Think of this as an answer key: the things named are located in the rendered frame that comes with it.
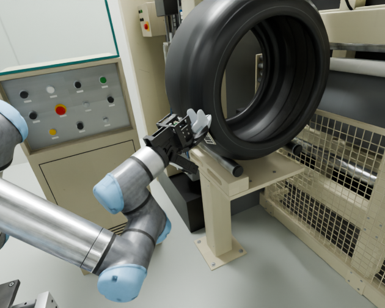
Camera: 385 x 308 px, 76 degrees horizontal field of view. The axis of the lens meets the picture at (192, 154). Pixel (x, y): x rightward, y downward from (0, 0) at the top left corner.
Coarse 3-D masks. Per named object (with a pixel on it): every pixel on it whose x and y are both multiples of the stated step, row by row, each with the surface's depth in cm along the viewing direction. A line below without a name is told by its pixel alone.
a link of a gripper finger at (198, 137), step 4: (204, 128) 64; (200, 132) 63; (204, 132) 63; (196, 136) 62; (200, 136) 62; (204, 136) 63; (196, 140) 62; (200, 140) 62; (192, 144) 62; (196, 144) 61
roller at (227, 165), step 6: (198, 144) 111; (204, 150) 107; (210, 150) 102; (216, 156) 97; (222, 156) 95; (222, 162) 93; (228, 162) 91; (234, 162) 90; (228, 168) 90; (234, 168) 88; (240, 168) 88; (234, 174) 88; (240, 174) 89
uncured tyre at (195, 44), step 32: (224, 0) 68; (256, 0) 66; (288, 0) 70; (192, 32) 71; (224, 32) 66; (256, 32) 101; (288, 32) 97; (320, 32) 79; (192, 64) 69; (224, 64) 69; (288, 64) 106; (320, 64) 84; (192, 96) 73; (256, 96) 114; (288, 96) 108; (320, 96) 91; (224, 128) 78; (256, 128) 113; (288, 128) 92
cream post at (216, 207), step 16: (192, 0) 94; (224, 80) 113; (224, 96) 116; (224, 112) 120; (208, 192) 139; (208, 208) 147; (224, 208) 147; (208, 224) 156; (224, 224) 153; (208, 240) 166; (224, 240) 159
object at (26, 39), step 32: (0, 0) 96; (32, 0) 100; (64, 0) 104; (96, 0) 108; (0, 32) 99; (32, 32) 104; (64, 32) 108; (96, 32) 113; (0, 64) 103; (32, 64) 108; (64, 64) 112
